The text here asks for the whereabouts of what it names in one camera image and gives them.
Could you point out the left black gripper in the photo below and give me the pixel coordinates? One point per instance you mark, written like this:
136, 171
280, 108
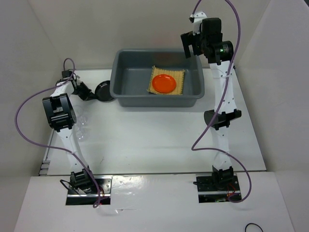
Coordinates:
88, 94

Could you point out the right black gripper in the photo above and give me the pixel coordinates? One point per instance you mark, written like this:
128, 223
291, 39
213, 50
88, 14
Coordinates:
188, 38

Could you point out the black round plate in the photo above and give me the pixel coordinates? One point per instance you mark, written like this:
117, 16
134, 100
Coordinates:
102, 92

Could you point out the woven bamboo mat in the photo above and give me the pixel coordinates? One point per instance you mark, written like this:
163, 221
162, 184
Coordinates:
177, 75

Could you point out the orange plastic plate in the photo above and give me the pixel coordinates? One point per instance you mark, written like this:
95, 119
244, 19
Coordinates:
164, 83

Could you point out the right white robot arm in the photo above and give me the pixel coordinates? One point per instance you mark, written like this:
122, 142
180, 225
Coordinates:
225, 109

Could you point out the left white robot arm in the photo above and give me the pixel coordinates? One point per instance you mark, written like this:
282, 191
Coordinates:
62, 118

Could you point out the grey plastic bin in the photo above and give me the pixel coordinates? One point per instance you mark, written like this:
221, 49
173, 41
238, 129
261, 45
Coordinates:
131, 77

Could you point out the clear glass cup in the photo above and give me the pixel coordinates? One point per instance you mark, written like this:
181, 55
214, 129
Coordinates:
80, 115
81, 132

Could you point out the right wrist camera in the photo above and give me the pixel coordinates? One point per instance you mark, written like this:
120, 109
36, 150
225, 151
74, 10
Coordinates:
196, 20

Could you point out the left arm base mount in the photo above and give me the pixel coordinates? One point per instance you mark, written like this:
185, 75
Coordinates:
77, 196

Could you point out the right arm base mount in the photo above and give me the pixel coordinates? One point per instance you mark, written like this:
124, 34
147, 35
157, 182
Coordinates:
219, 186

